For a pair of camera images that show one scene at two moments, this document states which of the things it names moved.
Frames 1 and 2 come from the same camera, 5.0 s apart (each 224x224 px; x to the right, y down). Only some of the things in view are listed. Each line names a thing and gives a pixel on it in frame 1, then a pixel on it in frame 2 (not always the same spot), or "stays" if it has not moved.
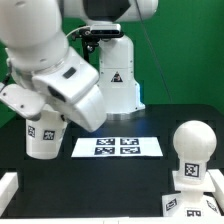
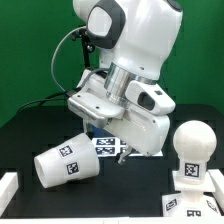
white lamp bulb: x=194 y=142 stays
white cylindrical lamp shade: x=44 y=135 -> x=72 y=160
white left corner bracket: x=8 y=186 stays
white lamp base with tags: x=190 y=200 stays
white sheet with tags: x=141 y=146 stays
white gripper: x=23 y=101 -> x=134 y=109
